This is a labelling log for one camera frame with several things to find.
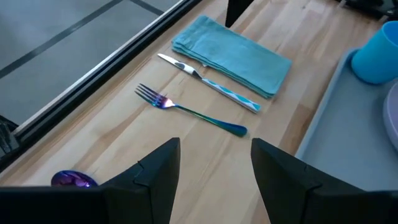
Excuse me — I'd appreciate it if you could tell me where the grey plastic tray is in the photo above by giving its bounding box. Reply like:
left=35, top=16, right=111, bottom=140
left=295, top=48, right=398, bottom=191

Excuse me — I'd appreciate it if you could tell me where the knife with teal white handle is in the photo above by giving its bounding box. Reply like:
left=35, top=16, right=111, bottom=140
left=157, top=53, right=262, bottom=114

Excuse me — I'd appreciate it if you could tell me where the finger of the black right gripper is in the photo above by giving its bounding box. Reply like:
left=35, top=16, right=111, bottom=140
left=224, top=0, right=255, bottom=29

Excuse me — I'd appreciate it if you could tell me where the iridescent metal fork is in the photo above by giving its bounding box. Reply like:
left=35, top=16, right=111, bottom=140
left=134, top=83, right=249, bottom=138

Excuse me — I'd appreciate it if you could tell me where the teal cloth napkin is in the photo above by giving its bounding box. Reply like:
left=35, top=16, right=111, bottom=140
left=171, top=14, right=293, bottom=100

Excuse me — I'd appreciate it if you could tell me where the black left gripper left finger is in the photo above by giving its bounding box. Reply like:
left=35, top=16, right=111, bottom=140
left=0, top=137, right=181, bottom=224

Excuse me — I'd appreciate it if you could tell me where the blue plastic cup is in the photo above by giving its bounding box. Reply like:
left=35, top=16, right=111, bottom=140
left=351, top=20, right=398, bottom=85

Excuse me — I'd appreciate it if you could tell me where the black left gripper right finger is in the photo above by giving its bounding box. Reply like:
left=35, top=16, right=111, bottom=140
left=251, top=138, right=398, bottom=224

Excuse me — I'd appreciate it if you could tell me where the black aluminium table frame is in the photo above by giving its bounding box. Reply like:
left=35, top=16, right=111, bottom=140
left=0, top=0, right=203, bottom=174

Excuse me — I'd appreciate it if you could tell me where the lilac plastic plate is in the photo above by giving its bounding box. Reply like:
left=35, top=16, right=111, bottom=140
left=382, top=82, right=398, bottom=152

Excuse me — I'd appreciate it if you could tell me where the iridescent metal spoon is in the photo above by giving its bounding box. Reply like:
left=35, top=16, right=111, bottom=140
left=50, top=169, right=99, bottom=189

